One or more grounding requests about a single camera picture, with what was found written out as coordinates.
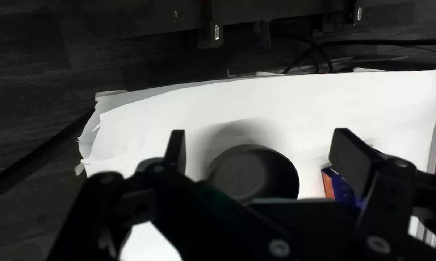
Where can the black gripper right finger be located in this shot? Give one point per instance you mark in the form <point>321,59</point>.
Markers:
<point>355,160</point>

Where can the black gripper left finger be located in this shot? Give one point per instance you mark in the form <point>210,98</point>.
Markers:
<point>176,150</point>

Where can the black bowl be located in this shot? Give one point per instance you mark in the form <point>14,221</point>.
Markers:
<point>250,172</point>

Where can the blue rack with orange base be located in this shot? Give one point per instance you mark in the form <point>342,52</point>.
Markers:
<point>336,189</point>

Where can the white paper sheet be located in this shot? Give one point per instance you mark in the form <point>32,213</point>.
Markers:
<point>275,107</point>

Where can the black metal frame rail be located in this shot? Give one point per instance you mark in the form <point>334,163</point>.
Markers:
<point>255,12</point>

